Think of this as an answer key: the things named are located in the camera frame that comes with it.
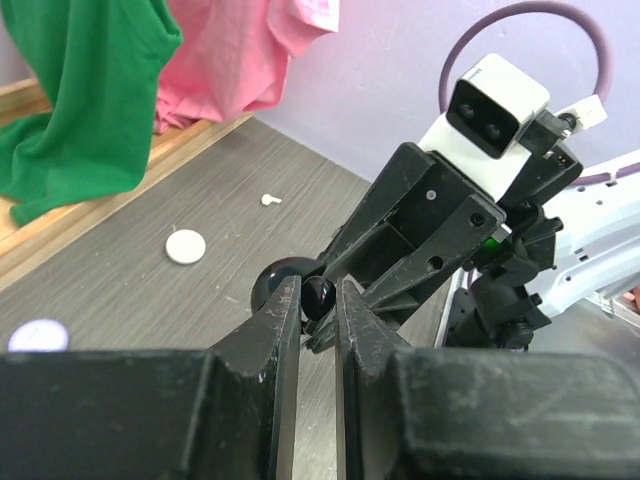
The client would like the black earbud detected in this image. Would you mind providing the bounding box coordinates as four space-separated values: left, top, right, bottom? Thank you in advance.
301 276 336 322

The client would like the green shirt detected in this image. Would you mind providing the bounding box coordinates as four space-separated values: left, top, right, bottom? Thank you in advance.
1 0 182 226

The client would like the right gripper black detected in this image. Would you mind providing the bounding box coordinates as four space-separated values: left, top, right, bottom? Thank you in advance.
318 142 582 330

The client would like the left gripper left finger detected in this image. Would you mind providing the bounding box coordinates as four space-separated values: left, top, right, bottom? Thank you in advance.
1 277 301 479

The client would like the pink shirt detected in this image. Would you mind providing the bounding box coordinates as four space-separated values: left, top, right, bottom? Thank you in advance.
154 0 340 133

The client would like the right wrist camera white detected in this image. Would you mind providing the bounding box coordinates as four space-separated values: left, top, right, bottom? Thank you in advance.
418 54 607 200

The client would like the black earbud charging case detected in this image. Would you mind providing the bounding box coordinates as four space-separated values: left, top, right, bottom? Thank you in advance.
249 256 341 354

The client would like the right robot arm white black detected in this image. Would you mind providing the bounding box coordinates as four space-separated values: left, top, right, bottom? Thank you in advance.
319 143 639 349

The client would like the wooden clothes rack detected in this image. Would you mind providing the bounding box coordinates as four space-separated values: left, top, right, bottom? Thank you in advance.
0 77 256 291

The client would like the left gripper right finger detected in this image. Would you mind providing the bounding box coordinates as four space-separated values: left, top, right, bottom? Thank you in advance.
335 280 639 479

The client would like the white earbud charging case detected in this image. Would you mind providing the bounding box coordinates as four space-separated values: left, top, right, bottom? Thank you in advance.
165 229 206 265

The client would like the purple earbud charging case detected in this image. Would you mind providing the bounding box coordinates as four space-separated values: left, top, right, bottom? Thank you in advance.
7 319 70 352

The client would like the white earbud right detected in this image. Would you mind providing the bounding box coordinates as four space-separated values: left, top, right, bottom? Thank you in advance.
260 194 282 206

